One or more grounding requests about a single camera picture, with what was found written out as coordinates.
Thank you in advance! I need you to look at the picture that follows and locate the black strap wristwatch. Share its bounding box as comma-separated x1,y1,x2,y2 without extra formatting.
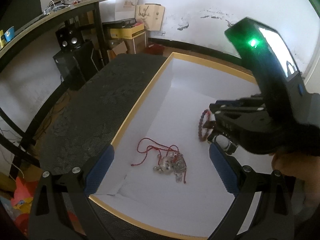
207,132,238,155

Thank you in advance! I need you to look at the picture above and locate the right hand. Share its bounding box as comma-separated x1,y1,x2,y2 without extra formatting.
272,152,319,207

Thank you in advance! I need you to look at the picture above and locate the orange toy on floor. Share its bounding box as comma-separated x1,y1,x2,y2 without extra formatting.
11,177,39,236

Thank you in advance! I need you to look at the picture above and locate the yellow rimmed white box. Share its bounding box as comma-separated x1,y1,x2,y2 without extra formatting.
90,53,259,239

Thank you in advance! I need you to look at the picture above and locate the dark green table mat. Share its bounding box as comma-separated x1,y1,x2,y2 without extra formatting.
37,53,208,240

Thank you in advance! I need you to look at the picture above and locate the brown paper bag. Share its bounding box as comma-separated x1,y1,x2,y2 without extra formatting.
135,3,165,31

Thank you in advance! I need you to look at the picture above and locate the black speaker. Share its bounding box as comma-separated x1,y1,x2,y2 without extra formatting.
55,24,84,52

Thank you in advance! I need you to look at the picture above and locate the yellow cardboard box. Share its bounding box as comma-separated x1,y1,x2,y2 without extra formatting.
108,22,145,39

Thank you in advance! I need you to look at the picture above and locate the black shelf desk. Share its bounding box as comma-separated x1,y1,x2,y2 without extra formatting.
1,0,109,168

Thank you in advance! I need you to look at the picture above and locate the dark red bead bracelet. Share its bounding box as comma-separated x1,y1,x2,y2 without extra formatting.
197,108,217,143

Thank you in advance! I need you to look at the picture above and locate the red cord crystal necklace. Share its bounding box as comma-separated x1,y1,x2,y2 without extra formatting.
131,137,188,184

